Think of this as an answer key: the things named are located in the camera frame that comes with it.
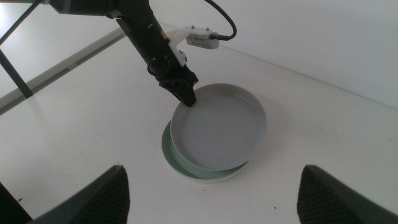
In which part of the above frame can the black camera cable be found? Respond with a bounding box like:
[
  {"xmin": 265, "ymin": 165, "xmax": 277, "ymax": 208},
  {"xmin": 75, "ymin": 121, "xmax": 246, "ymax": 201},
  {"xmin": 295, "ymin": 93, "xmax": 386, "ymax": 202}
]
[{"xmin": 203, "ymin": 0, "xmax": 238, "ymax": 42}]

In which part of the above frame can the white side table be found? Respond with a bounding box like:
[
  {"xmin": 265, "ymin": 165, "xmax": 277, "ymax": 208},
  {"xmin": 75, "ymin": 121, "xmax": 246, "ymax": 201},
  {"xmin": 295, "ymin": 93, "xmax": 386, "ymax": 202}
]
[{"xmin": 0, "ymin": 27, "xmax": 127, "ymax": 116}]

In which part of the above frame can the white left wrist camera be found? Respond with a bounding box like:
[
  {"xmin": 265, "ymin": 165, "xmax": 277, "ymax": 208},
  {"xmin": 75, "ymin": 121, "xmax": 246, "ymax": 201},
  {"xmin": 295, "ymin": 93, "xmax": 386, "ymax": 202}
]
[{"xmin": 167, "ymin": 26, "xmax": 220, "ymax": 68}]

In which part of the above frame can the grey shallow bowl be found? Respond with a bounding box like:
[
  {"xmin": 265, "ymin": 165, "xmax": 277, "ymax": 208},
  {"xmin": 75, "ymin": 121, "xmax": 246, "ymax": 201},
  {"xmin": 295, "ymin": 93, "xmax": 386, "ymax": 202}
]
[{"xmin": 170, "ymin": 83, "xmax": 268, "ymax": 172}]

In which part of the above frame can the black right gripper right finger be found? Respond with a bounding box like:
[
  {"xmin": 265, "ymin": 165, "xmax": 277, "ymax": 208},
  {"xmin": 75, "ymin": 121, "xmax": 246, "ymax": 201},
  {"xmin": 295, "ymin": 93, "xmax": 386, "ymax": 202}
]
[{"xmin": 297, "ymin": 164, "xmax": 398, "ymax": 224}]

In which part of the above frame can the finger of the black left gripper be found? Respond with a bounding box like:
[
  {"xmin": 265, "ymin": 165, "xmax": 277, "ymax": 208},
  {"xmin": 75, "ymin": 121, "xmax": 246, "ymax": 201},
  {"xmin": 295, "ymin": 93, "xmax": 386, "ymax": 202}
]
[
  {"xmin": 160, "ymin": 81, "xmax": 183, "ymax": 102},
  {"xmin": 175, "ymin": 81, "xmax": 198, "ymax": 108}
]

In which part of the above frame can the pale green shallow bowl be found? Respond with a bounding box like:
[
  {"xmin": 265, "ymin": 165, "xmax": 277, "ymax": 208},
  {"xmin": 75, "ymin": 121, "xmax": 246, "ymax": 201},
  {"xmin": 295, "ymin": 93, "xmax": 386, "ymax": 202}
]
[{"xmin": 160, "ymin": 120, "xmax": 249, "ymax": 180}]

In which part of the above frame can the thin black metal rod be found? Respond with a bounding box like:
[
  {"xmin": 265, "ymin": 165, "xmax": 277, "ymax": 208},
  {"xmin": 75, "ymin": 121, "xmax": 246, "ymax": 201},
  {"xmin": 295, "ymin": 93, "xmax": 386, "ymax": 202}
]
[{"xmin": 0, "ymin": 0, "xmax": 44, "ymax": 46}]

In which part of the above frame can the black metal stand leg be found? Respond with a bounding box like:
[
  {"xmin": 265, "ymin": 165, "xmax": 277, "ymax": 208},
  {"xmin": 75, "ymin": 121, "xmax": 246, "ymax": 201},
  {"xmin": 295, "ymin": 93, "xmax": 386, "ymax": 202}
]
[{"xmin": 0, "ymin": 49, "xmax": 34, "ymax": 99}]

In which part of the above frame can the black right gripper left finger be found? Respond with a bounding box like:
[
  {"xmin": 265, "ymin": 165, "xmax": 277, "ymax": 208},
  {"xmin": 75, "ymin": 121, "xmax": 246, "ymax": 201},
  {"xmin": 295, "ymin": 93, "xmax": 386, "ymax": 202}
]
[{"xmin": 29, "ymin": 164, "xmax": 131, "ymax": 224}]

